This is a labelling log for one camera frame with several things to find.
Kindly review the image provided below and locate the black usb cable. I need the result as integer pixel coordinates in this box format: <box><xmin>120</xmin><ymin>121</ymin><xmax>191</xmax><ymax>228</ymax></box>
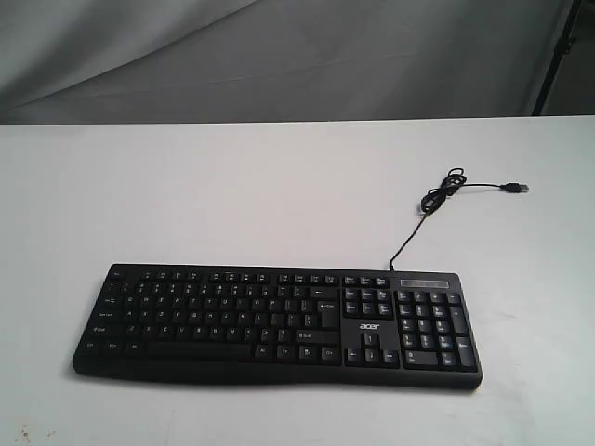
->
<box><xmin>388</xmin><ymin>168</ymin><xmax>531</xmax><ymax>272</ymax></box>

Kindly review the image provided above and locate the black tripod stand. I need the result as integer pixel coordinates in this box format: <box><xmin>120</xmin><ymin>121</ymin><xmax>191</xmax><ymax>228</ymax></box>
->
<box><xmin>531</xmin><ymin>0</ymin><xmax>583</xmax><ymax>117</ymax></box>

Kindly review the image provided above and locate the black acer keyboard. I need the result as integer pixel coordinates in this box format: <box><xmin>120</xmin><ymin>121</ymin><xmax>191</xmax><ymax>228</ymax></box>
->
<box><xmin>73</xmin><ymin>264</ymin><xmax>483</xmax><ymax>389</ymax></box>

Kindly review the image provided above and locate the grey backdrop cloth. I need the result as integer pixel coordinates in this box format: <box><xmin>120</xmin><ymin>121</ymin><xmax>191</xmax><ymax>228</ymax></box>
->
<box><xmin>1</xmin><ymin>1</ymin><xmax>575</xmax><ymax>125</ymax></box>

